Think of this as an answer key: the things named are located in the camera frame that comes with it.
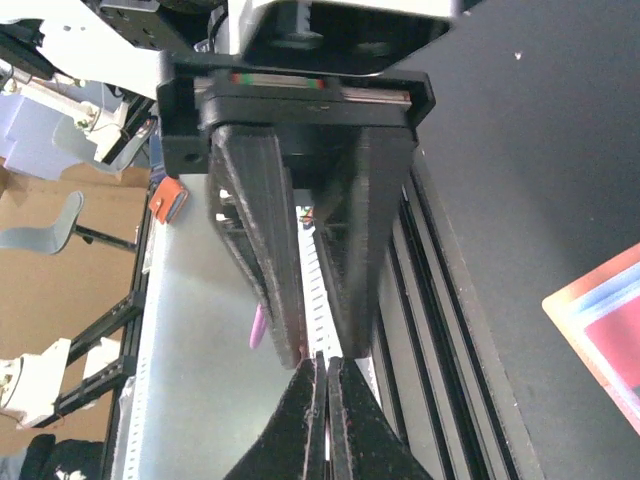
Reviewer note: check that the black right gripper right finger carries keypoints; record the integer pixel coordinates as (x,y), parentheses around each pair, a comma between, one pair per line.
(362,442)

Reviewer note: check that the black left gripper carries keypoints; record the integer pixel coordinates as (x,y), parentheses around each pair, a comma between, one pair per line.
(249,193)

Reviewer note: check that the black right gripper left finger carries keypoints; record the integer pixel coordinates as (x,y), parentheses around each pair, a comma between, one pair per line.
(292,445)

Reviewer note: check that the pink leather card holder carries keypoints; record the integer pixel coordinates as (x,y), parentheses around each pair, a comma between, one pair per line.
(598,315)

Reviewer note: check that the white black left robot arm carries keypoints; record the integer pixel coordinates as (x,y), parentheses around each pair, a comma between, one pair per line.
(119,43)

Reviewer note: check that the orange leather card holder outside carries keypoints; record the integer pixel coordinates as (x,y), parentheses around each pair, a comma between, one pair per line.
(167,200)

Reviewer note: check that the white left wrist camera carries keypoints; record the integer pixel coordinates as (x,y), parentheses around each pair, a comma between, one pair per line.
(357,38)

